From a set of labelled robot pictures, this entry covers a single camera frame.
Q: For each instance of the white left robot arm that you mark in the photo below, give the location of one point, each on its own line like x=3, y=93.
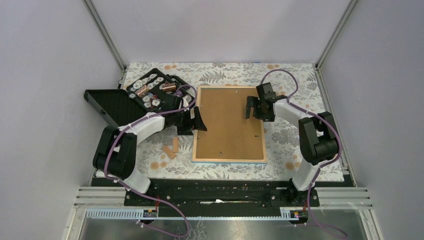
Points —
x=115, y=155

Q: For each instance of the floral patterned table mat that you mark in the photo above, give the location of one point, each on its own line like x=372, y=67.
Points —
x=297, y=80

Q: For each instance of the aluminium corner post left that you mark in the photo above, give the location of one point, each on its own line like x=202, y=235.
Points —
x=92, y=11

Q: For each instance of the brown cardboard backing board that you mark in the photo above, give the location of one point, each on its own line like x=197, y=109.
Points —
x=228, y=126

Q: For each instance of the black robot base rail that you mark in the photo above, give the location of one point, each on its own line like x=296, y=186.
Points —
x=231, y=198

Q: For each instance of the small wooden block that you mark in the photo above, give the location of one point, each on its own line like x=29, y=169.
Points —
x=168, y=152
x=175, y=145

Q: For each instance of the copper poker chip stack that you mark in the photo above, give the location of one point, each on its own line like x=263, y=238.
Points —
x=168, y=87

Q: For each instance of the wooden picture frame blue edge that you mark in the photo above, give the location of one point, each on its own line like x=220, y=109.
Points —
x=196, y=145

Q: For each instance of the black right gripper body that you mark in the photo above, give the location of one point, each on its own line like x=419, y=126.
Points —
x=259, y=113

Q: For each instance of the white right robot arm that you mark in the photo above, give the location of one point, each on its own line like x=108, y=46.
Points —
x=319, y=141

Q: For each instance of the aluminium corner post right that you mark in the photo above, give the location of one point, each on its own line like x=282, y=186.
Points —
x=337, y=31

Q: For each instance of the aluminium corner post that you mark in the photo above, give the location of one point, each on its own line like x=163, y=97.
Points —
x=337, y=31
x=92, y=11

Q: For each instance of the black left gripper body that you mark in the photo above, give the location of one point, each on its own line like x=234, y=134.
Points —
x=183, y=121

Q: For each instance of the black poker chip case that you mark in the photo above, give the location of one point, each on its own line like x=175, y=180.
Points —
x=119, y=107

